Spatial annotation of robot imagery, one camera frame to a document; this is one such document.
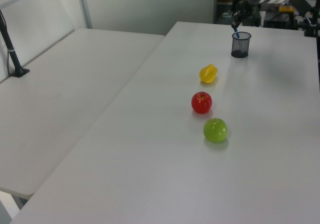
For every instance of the black mesh pen holder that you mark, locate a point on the black mesh pen holder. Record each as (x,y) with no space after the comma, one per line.
(241,47)

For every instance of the black pole stand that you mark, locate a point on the black pole stand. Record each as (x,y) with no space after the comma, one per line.
(11,51)

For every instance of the blue marker pen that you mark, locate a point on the blue marker pen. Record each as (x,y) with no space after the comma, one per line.
(236,32)

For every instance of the red apple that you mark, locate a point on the red apple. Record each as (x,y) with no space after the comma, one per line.
(201,103)

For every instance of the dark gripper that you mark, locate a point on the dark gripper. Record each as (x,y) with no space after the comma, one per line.
(243,7)

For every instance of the green apple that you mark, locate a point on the green apple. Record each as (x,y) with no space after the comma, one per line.
(215,130)

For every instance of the black slanted panel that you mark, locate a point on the black slanted panel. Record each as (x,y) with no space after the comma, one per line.
(300,6)

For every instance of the yellow star fruit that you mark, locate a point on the yellow star fruit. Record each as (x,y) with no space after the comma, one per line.
(208,74)

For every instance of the black camera tripod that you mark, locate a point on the black camera tripod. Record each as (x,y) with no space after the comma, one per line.
(312,26)

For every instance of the yellow box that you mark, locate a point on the yellow box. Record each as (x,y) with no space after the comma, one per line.
(286,8)

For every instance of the grey partition frame post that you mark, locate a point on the grey partition frame post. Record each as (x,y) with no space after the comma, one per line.
(84,6)

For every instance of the black equipment box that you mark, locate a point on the black equipment box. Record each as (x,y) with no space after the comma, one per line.
(278,20)

